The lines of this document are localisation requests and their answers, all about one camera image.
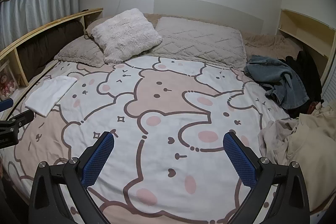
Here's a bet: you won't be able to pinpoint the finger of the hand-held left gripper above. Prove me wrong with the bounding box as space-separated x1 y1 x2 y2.
0 110 35 135
0 98 14 112

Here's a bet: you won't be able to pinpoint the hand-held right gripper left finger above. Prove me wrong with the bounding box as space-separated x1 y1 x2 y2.
28 131 115 224

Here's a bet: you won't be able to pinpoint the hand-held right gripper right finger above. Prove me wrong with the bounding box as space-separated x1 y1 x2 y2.
223 131 311 224

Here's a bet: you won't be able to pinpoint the beige knit shirt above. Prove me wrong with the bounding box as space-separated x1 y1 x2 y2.
285 102 336 212

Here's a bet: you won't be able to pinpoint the red flower ornament box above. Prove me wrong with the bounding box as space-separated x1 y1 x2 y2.
0 60 20 98

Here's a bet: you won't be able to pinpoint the folded white shirt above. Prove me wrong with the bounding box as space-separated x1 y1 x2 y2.
25 76 78 117

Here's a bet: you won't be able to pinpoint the wooden bedside shelf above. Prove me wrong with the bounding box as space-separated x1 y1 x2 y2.
0 7 104 119

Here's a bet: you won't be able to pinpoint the cream wrinkled garment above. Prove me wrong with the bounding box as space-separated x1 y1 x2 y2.
258 119 298 164

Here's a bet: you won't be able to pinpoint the bear printed blanket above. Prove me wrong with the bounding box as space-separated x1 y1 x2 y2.
0 55 315 224

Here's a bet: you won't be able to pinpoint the small grey textured pillow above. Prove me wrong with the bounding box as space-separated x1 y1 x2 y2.
54 36 105 68

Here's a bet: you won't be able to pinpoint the blue denim jeans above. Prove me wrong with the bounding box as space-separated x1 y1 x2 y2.
244 55 310 110

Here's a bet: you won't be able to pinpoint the white curtain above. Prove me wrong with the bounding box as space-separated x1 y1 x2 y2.
0 0 80 50

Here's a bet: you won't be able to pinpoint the black garment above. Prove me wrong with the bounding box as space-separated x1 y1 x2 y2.
278 51 324 119

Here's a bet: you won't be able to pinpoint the white slatted panel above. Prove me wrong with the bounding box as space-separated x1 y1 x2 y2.
322 80 336 109

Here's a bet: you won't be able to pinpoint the beige fuzzy blanket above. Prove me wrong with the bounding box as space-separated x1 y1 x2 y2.
84 13 303 60

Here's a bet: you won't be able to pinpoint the white fluffy pillow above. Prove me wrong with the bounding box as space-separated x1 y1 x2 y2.
91 8 163 65

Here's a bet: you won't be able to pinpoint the large grey textured pillow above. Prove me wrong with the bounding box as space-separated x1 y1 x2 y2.
147 17 247 71

